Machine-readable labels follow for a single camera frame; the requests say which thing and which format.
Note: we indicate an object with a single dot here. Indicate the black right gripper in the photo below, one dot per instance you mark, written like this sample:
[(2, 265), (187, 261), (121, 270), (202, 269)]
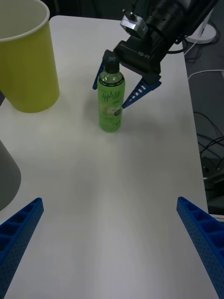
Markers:
[(144, 56)]

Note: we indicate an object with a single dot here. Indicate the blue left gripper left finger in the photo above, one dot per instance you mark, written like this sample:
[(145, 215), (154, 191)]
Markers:
[(18, 233)]

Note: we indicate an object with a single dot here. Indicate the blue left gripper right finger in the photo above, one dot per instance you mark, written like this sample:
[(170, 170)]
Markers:
[(205, 238)]

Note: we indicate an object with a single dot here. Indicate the green plastic bottle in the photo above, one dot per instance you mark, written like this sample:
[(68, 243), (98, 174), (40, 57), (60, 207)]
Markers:
[(110, 105)]

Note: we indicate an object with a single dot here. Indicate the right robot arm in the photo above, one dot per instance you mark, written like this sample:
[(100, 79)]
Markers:
[(177, 16)]

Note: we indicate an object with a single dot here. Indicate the grey plastic bin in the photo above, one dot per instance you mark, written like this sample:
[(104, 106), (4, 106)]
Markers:
[(8, 177)]

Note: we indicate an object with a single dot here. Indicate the yellow-green plastic bin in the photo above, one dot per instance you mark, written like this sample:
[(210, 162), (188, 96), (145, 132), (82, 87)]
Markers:
[(28, 70)]

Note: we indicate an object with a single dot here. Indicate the white stand with round base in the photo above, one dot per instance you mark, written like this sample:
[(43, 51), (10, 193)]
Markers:
[(205, 35)]

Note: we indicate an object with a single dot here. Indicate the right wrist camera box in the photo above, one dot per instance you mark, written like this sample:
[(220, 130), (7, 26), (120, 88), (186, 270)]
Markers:
[(135, 23)]

